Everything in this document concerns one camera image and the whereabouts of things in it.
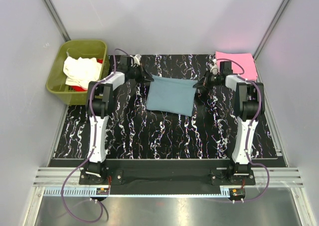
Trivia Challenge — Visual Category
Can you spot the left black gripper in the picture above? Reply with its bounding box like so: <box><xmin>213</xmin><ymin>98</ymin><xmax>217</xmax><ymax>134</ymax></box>
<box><xmin>128</xmin><ymin>63</ymin><xmax>153</xmax><ymax>84</ymax></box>

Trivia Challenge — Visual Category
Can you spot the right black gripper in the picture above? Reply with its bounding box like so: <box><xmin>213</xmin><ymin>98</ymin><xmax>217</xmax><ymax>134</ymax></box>
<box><xmin>193</xmin><ymin>69</ymin><xmax>221</xmax><ymax>91</ymax></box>

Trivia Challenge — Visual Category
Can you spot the blue-grey t shirt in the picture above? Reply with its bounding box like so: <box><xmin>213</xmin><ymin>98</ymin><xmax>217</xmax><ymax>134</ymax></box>
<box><xmin>146</xmin><ymin>75</ymin><xmax>197</xmax><ymax>117</ymax></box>

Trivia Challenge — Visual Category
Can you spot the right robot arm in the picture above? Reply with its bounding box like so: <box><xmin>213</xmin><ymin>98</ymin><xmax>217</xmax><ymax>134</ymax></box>
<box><xmin>193</xmin><ymin>58</ymin><xmax>269</xmax><ymax>186</ymax></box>

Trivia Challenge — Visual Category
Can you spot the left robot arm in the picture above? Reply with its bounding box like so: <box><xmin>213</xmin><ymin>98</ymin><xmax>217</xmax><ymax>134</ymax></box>
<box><xmin>80</xmin><ymin>54</ymin><xmax>154</xmax><ymax>184</ymax></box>

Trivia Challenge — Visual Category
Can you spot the folded pink t shirt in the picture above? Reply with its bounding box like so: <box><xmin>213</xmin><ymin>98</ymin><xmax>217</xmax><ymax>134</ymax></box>
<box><xmin>215</xmin><ymin>51</ymin><xmax>258</xmax><ymax>81</ymax></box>

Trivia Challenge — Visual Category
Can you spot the black marbled table mat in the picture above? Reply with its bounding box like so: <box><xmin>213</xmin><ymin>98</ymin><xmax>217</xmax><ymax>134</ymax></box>
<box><xmin>53</xmin><ymin>54</ymin><xmax>278</xmax><ymax>160</ymax></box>

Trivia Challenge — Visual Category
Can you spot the white t shirt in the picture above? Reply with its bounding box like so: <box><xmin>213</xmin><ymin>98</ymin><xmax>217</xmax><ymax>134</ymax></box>
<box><xmin>63</xmin><ymin>56</ymin><xmax>102</xmax><ymax>90</ymax></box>

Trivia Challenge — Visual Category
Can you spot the olive green plastic bin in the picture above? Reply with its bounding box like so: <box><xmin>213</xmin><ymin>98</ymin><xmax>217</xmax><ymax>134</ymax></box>
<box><xmin>46</xmin><ymin>39</ymin><xmax>110</xmax><ymax>105</ymax></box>

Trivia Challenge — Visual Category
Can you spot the red t shirt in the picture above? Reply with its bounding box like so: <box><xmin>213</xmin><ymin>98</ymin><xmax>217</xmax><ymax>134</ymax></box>
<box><xmin>69</xmin><ymin>59</ymin><xmax>103</xmax><ymax>92</ymax></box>

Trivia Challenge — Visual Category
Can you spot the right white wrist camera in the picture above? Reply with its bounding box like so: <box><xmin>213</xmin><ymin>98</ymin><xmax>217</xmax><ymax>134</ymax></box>
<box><xmin>209</xmin><ymin>59</ymin><xmax>219</xmax><ymax>75</ymax></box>

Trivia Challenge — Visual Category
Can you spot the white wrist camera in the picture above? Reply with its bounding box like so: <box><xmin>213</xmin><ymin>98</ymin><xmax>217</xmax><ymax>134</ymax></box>
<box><xmin>209</xmin><ymin>59</ymin><xmax>219</xmax><ymax>75</ymax></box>
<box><xmin>130</xmin><ymin>54</ymin><xmax>142</xmax><ymax>68</ymax></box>

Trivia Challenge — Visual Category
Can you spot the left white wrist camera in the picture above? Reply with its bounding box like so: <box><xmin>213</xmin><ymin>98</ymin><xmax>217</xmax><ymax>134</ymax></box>
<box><xmin>130</xmin><ymin>54</ymin><xmax>142</xmax><ymax>68</ymax></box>

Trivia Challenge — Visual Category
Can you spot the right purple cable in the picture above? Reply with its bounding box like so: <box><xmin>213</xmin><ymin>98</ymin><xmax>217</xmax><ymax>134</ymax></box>
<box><xmin>206</xmin><ymin>58</ymin><xmax>270</xmax><ymax>204</ymax></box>

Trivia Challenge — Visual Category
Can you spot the purple cable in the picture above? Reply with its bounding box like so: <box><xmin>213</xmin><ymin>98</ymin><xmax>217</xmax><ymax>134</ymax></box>
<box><xmin>60</xmin><ymin>48</ymin><xmax>137</xmax><ymax>223</ymax></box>
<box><xmin>206</xmin><ymin>58</ymin><xmax>270</xmax><ymax>204</ymax></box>

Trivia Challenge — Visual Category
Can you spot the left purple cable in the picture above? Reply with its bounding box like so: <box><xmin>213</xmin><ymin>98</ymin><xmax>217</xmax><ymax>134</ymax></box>
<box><xmin>60</xmin><ymin>48</ymin><xmax>137</xmax><ymax>223</ymax></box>

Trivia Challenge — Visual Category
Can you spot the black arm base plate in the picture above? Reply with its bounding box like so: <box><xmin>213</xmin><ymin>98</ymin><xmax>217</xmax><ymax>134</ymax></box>
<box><xmin>79</xmin><ymin>159</ymin><xmax>242</xmax><ymax>193</ymax></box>

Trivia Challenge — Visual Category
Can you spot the left aluminium frame post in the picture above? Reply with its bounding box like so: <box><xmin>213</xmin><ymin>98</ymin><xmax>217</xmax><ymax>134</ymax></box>
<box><xmin>42</xmin><ymin>0</ymin><xmax>71</xmax><ymax>42</ymax></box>

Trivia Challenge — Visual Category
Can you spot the aluminium frame post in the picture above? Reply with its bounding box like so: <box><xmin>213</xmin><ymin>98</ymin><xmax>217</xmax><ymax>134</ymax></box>
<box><xmin>253</xmin><ymin>0</ymin><xmax>291</xmax><ymax>60</ymax></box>
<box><xmin>42</xmin><ymin>0</ymin><xmax>71</xmax><ymax>42</ymax></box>

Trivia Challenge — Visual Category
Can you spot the right aluminium frame post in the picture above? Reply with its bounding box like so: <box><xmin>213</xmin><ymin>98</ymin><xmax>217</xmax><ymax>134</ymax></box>
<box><xmin>253</xmin><ymin>0</ymin><xmax>291</xmax><ymax>60</ymax></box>

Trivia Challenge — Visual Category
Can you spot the slotted cable duct rail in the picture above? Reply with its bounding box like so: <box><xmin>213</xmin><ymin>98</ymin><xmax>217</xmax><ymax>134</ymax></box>
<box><xmin>43</xmin><ymin>188</ymin><xmax>231</xmax><ymax>197</ymax></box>

